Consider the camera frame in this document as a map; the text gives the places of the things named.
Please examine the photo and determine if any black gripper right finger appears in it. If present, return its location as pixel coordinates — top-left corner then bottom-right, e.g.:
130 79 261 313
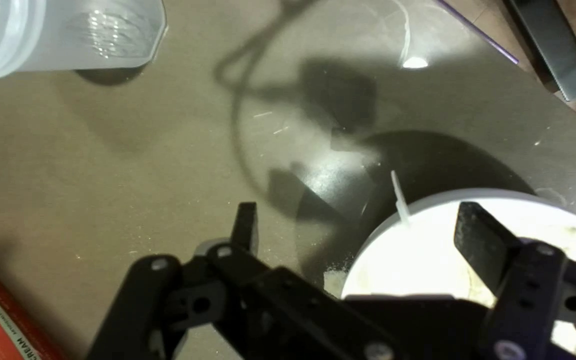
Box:
451 199 576 360

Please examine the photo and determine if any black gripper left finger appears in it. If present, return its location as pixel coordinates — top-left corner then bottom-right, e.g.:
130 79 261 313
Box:
86 199 410 360

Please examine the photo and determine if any white bowl with rice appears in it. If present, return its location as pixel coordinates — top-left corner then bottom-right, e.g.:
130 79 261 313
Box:
352 197 576 305

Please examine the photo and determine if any small clear shaker cup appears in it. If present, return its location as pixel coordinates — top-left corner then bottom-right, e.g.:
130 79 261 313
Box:
0 0 169 81

